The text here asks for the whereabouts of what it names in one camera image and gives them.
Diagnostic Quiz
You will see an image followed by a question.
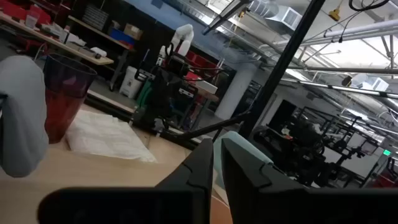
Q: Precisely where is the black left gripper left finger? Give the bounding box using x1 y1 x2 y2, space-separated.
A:
155 138 215 224

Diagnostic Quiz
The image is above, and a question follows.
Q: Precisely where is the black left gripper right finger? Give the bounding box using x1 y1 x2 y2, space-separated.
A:
221 138 307 224

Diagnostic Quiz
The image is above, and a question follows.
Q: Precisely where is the orange translucent tumbler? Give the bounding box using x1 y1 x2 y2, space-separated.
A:
42 52 98 144

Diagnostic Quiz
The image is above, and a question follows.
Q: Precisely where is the white column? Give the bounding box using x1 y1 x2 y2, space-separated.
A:
214 62 261 121

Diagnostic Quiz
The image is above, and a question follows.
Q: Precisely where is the white plaid cloth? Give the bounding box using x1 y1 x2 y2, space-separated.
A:
65 108 158 163

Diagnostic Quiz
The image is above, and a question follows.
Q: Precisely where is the white waste bin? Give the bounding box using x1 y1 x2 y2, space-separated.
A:
119 65 143 100

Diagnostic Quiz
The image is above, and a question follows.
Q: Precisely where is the cardboard box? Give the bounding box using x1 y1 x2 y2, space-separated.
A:
123 23 144 40

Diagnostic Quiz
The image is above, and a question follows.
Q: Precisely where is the blue storage bin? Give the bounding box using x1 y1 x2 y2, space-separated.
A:
108 27 135 46

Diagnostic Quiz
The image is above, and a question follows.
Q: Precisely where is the grey ceiling pipe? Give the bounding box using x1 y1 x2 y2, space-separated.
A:
261 20 398 47

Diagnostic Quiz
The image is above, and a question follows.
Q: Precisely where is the yellow hanging plug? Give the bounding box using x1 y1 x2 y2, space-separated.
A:
328 7 341 22

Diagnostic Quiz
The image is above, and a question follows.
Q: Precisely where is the grey cloth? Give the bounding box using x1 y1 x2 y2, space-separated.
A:
0 55 50 179

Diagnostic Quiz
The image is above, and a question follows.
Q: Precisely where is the wooden workbench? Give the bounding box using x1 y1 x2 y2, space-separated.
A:
0 14 114 66

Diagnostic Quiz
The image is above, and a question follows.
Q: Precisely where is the black table rail frame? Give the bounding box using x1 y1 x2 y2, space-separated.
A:
85 90 218 150

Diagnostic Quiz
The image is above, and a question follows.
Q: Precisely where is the black rig upright post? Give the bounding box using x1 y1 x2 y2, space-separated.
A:
238 0 326 140

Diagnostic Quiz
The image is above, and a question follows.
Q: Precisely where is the white air duct vent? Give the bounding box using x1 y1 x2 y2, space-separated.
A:
248 0 304 30

